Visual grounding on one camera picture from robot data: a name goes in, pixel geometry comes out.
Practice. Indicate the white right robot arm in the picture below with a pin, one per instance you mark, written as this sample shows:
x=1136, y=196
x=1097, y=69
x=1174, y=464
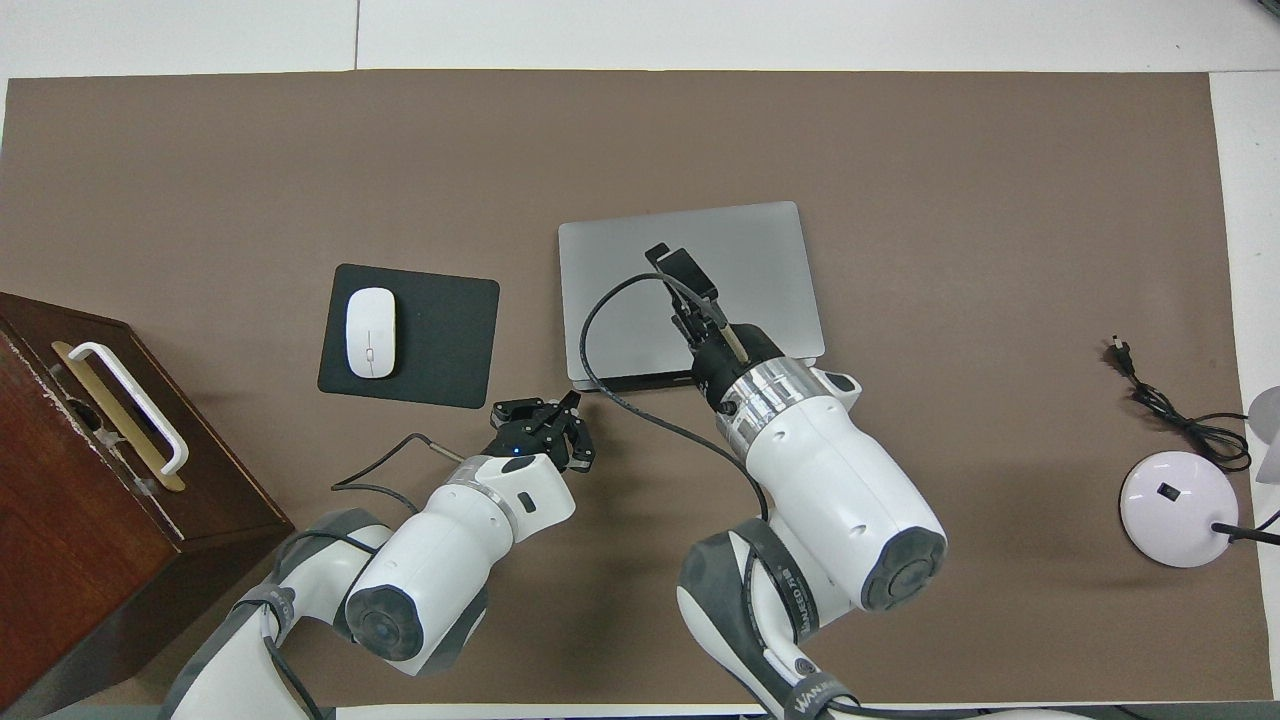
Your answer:
x=840, y=480

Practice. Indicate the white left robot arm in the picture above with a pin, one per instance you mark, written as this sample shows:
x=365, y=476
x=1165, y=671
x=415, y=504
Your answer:
x=440, y=560

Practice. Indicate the large brown table mat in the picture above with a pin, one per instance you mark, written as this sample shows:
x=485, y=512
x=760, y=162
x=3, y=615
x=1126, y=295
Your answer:
x=1000, y=300

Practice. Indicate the silver grey laptop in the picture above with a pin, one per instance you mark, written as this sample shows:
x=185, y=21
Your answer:
x=620, y=250

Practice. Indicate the white desk lamp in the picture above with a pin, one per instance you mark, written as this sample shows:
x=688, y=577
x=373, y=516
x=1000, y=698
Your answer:
x=1170, y=520

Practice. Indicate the white computer mouse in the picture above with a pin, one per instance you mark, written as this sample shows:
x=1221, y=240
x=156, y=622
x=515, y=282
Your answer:
x=370, y=330

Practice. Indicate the black mouse pad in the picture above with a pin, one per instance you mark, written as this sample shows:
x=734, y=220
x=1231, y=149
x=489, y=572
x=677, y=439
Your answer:
x=450, y=340

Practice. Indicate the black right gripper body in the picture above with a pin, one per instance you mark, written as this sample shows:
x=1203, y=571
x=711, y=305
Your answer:
x=720, y=365

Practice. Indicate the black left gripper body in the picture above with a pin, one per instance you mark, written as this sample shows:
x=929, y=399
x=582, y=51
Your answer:
x=525, y=442

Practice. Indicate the dark brown wooden box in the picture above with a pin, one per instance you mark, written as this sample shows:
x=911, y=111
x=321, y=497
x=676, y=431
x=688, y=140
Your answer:
x=80, y=560

